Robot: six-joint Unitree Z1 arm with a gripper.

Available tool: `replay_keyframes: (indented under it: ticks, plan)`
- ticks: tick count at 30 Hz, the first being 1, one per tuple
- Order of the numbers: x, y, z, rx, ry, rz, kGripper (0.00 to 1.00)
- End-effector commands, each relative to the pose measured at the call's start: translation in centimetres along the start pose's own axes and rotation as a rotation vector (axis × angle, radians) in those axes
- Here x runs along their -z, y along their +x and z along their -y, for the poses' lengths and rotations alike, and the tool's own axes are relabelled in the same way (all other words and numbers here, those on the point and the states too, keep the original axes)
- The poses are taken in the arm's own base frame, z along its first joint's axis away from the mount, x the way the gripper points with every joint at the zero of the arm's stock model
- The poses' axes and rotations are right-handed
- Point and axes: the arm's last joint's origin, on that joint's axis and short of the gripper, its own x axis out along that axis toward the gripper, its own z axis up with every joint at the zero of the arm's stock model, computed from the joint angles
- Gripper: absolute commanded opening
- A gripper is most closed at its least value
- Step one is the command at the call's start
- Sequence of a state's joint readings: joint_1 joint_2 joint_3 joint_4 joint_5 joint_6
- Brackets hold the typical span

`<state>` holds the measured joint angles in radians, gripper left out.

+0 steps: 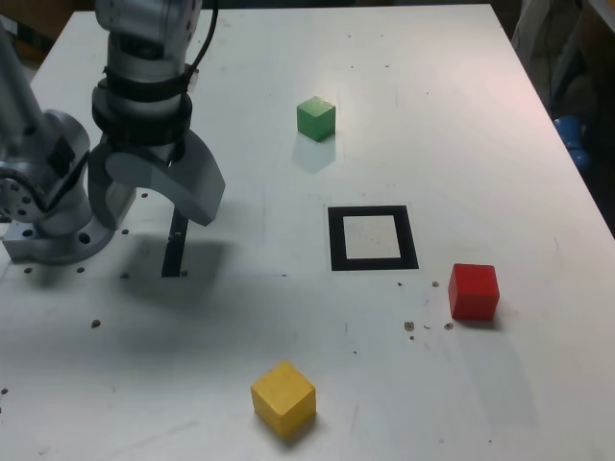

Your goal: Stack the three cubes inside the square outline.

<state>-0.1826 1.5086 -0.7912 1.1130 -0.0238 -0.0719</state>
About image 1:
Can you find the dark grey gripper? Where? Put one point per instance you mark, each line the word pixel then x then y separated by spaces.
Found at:
pixel 144 148

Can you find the red cube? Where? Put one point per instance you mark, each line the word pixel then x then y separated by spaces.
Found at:
pixel 473 293

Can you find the yellow cube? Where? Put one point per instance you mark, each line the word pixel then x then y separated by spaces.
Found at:
pixel 283 398

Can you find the pale draped cloth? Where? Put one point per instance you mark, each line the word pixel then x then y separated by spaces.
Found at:
pixel 538 43

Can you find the black tape strip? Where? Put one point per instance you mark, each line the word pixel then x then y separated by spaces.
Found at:
pixel 173 254

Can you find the green cube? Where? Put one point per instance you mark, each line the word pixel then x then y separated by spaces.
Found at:
pixel 314 119

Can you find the black tape square outline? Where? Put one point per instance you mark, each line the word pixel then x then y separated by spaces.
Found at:
pixel 336 240

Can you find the blue cylindrical object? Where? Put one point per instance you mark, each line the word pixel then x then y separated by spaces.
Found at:
pixel 572 137

